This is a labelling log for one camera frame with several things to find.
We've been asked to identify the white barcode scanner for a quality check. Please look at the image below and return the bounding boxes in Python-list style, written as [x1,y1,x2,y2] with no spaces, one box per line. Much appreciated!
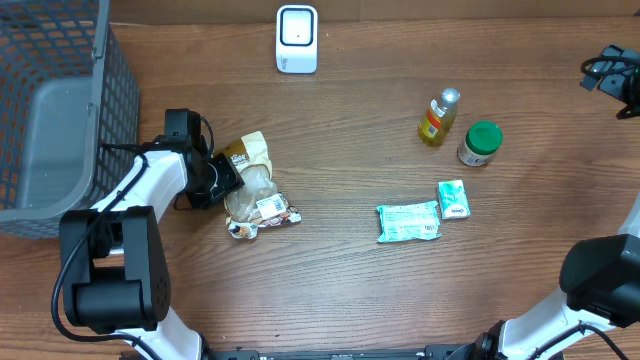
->
[275,4,319,74]

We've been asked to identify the green white tissue pack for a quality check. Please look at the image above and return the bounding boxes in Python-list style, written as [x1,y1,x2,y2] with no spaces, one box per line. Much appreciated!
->
[437,179,471,220]

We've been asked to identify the brown snack bag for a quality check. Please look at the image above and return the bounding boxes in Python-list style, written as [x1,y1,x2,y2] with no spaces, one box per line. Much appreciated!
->
[221,131,302,240]

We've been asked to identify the green lid white jar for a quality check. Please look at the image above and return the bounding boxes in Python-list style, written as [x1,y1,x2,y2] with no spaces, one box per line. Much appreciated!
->
[457,121,503,167]

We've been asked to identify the yellow liquid bottle grey cap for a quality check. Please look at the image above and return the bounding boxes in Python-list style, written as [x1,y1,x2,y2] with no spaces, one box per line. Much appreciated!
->
[418,88,460,146]

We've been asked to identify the teal tissue packet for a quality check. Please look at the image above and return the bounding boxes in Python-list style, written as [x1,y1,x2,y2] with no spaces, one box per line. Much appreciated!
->
[377,201,441,243]

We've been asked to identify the dark grey mesh plastic basket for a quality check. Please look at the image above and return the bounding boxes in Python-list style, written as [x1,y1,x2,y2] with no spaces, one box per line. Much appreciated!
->
[1,0,140,239]

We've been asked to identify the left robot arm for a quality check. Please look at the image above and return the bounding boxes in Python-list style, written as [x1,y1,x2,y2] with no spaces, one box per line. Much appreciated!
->
[51,108,244,359]

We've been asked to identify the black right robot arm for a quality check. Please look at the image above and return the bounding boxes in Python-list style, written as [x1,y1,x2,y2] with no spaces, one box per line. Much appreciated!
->
[449,202,639,360]

